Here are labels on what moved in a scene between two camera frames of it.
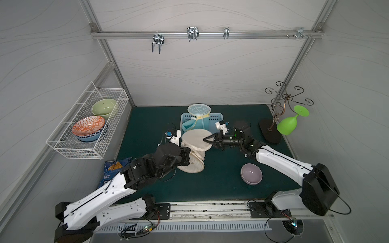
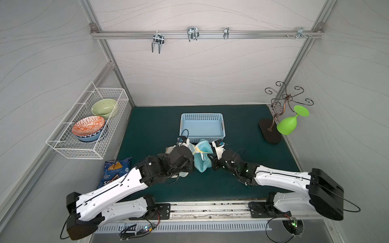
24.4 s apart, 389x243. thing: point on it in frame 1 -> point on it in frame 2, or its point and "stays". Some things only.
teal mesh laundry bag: x=201 y=111 -> x=202 y=157
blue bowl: x=93 y=137 stays
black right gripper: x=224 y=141 -> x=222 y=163
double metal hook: x=158 y=39 stays
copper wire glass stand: x=279 y=98 stays
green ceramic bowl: x=104 y=108 stays
